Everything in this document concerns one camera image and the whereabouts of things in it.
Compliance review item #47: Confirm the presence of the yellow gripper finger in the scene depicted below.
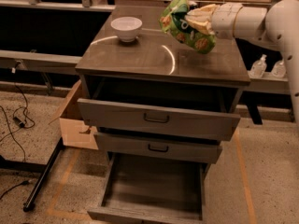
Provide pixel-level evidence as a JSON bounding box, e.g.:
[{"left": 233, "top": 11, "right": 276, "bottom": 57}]
[
  {"left": 194, "top": 20, "right": 214, "bottom": 35},
  {"left": 187, "top": 4, "right": 219, "bottom": 19}
]

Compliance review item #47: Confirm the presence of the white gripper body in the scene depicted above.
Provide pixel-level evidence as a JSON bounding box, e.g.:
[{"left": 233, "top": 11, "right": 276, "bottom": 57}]
[{"left": 211, "top": 3, "right": 243, "bottom": 39}]

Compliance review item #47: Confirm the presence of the green rice chip bag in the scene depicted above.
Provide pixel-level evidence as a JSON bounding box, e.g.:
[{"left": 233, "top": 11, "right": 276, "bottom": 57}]
[{"left": 159, "top": 0, "right": 216, "bottom": 54}]

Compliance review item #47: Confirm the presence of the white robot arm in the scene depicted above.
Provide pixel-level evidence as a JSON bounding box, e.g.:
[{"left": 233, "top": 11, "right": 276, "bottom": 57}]
[{"left": 185, "top": 0, "right": 299, "bottom": 122}]

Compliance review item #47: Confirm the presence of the grey drawer cabinet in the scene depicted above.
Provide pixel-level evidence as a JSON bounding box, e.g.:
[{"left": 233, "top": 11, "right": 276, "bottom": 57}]
[{"left": 75, "top": 5, "right": 251, "bottom": 170}]

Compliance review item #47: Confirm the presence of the top grey drawer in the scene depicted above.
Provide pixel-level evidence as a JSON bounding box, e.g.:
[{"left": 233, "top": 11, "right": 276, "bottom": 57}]
[{"left": 78, "top": 98, "right": 240, "bottom": 141}]

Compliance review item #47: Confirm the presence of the grey drawer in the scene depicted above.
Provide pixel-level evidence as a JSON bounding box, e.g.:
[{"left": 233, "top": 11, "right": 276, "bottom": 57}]
[
  {"left": 88, "top": 154, "right": 206, "bottom": 224},
  {"left": 78, "top": 98, "right": 240, "bottom": 141},
  {"left": 94, "top": 133, "right": 222, "bottom": 163}
]

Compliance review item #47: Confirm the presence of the middle grey drawer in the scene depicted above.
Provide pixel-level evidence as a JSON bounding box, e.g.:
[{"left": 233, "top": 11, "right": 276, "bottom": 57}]
[{"left": 94, "top": 133, "right": 222, "bottom": 163}]

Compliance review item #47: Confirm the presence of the bottom grey drawer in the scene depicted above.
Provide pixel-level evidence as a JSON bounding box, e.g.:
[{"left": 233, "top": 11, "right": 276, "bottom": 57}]
[{"left": 88, "top": 154, "right": 206, "bottom": 224}]

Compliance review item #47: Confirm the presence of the left clear sanitizer bottle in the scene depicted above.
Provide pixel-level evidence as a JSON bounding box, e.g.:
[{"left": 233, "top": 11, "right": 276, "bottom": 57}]
[{"left": 249, "top": 54, "right": 267, "bottom": 78}]

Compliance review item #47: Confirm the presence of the clear sanitizer bottle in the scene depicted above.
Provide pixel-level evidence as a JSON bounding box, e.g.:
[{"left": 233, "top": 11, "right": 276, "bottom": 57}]
[
  {"left": 271, "top": 60, "right": 286, "bottom": 78},
  {"left": 249, "top": 54, "right": 267, "bottom": 78}
]

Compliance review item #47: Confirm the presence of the right clear sanitizer bottle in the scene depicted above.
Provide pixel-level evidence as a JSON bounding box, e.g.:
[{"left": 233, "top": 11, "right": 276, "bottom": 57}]
[{"left": 271, "top": 60, "right": 286, "bottom": 78}]

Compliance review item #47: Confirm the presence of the white bowl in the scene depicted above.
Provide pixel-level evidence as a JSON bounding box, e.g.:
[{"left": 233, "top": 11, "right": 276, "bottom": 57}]
[{"left": 110, "top": 17, "right": 143, "bottom": 42}]

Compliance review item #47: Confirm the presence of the cardboard box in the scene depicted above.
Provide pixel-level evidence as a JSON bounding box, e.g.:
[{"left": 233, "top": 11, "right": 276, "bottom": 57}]
[{"left": 50, "top": 80, "right": 98, "bottom": 150}]

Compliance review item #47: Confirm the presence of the black power adapter cable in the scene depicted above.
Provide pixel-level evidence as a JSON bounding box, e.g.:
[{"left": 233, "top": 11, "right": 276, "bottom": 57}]
[{"left": 0, "top": 61, "right": 36, "bottom": 164}]

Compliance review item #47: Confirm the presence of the black floor cable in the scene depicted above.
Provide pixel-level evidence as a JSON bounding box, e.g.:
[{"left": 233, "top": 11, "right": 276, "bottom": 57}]
[{"left": 0, "top": 179, "right": 32, "bottom": 200}]

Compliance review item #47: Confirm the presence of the black metal floor frame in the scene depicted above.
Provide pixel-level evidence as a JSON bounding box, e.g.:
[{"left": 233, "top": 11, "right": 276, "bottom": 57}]
[{"left": 0, "top": 139, "right": 64, "bottom": 212}]

